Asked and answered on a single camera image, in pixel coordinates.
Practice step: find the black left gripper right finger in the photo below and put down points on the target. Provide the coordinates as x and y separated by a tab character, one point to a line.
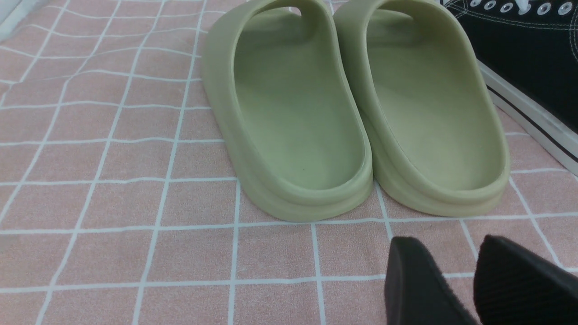
514	286

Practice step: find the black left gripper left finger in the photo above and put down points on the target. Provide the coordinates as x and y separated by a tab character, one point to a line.
416	292

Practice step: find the green right slide slipper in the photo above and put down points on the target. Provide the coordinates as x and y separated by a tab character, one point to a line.
437	141

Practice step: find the green slide slipper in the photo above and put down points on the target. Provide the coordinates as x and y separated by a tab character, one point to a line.
273	75
437	141

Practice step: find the black left canvas sneaker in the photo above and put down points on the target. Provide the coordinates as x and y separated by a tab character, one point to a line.
528	55

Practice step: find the green left slide slipper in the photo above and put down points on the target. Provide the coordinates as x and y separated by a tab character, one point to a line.
273	75

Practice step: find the pink checked tablecloth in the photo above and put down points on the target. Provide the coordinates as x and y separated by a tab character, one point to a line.
119	205

